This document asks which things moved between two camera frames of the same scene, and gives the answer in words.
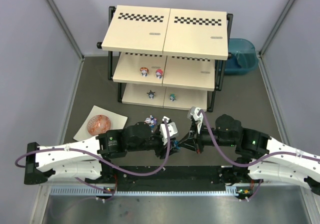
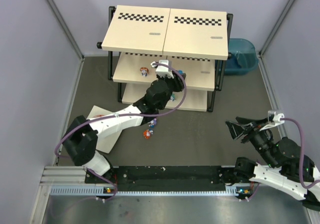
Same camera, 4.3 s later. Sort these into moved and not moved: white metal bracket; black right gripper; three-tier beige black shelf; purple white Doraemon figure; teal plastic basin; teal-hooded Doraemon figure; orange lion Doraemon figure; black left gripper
Moved: black right gripper; white metal bracket; black left gripper
Not moved: teal-hooded Doraemon figure; orange lion Doraemon figure; purple white Doraemon figure; teal plastic basin; three-tier beige black shelf
